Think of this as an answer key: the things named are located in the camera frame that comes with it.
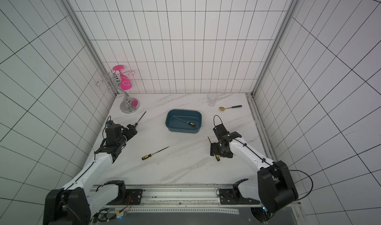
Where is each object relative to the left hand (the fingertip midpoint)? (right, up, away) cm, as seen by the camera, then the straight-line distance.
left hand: (129, 132), depth 88 cm
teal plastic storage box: (+27, +2, +13) cm, 30 cm away
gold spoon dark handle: (+61, +14, +23) cm, 67 cm away
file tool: (+53, -15, -2) cm, 55 cm away
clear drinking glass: (+53, +22, +23) cm, 62 cm away
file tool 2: (+14, -14, -1) cm, 19 cm away
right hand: (+51, -12, -2) cm, 52 cm away
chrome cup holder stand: (-9, +17, +23) cm, 30 cm away
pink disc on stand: (-12, +42, +10) cm, 45 cm away
